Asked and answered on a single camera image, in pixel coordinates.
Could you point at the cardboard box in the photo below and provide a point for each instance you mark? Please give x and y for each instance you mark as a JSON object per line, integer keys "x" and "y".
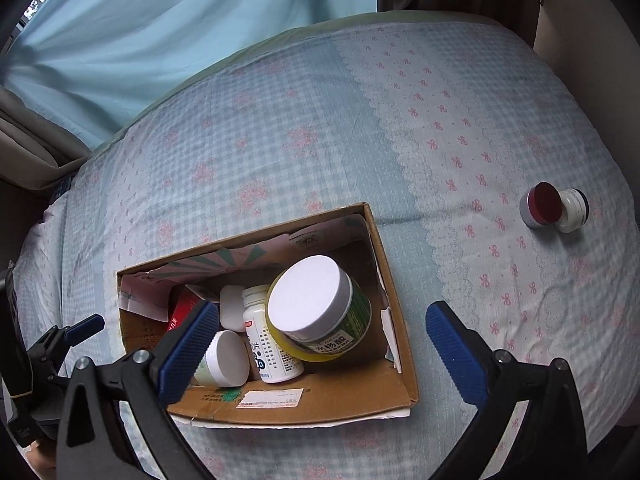
{"x": 325, "y": 400}

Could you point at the green mattress cover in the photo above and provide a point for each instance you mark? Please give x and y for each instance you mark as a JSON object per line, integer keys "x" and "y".
{"x": 400, "y": 16}

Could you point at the white labelled pill bottle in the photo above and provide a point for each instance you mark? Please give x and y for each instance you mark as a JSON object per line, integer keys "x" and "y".
{"x": 270, "y": 355}

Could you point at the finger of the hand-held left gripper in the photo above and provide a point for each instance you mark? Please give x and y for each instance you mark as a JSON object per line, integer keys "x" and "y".
{"x": 75, "y": 334}

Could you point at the dark blue patterned cloth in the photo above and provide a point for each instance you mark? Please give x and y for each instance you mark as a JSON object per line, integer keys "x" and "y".
{"x": 62, "y": 187}

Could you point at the small red box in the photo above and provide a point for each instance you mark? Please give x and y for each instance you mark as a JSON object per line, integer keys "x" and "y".
{"x": 185, "y": 307}

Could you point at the large yellow-green jar white lid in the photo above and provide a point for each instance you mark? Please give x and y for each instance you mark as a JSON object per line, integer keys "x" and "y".
{"x": 305, "y": 297}

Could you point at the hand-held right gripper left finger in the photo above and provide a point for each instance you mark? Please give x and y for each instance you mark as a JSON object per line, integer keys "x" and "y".
{"x": 190, "y": 352}

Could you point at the light blue hanging cloth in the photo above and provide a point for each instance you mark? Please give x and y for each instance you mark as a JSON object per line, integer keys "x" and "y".
{"x": 150, "y": 35}

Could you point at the blue checked bed sheet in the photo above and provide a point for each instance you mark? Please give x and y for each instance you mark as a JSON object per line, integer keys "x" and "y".
{"x": 350, "y": 135}

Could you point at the red lid jar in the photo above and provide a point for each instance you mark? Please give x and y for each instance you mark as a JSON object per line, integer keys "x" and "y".
{"x": 542, "y": 202}

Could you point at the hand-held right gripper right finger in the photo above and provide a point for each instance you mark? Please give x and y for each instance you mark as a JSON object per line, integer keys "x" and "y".
{"x": 457, "y": 355}

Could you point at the small green jar white lid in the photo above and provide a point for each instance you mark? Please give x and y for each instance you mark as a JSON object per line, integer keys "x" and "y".
{"x": 227, "y": 357}

